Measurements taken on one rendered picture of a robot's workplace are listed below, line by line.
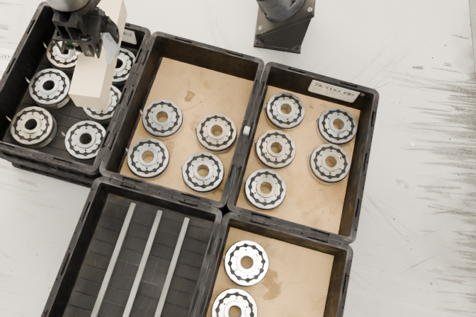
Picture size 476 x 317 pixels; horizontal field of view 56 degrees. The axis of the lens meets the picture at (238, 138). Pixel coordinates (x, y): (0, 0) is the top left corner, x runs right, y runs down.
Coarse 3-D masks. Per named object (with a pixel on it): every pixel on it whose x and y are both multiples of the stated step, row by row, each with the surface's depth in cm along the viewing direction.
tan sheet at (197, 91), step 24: (168, 72) 122; (192, 72) 123; (216, 72) 123; (168, 96) 120; (192, 96) 120; (216, 96) 121; (240, 96) 121; (192, 120) 118; (240, 120) 119; (168, 144) 115; (192, 144) 116; (168, 168) 113; (192, 192) 111; (216, 192) 112
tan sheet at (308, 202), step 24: (264, 120) 119; (312, 120) 120; (312, 144) 118; (288, 168) 115; (240, 192) 112; (264, 192) 113; (288, 192) 113; (312, 192) 113; (336, 192) 114; (288, 216) 111; (312, 216) 111; (336, 216) 112
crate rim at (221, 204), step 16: (160, 32) 115; (208, 48) 114; (144, 64) 111; (256, 80) 114; (128, 96) 108; (112, 144) 105; (240, 144) 106; (112, 176) 101; (128, 176) 101; (176, 192) 101; (224, 192) 102
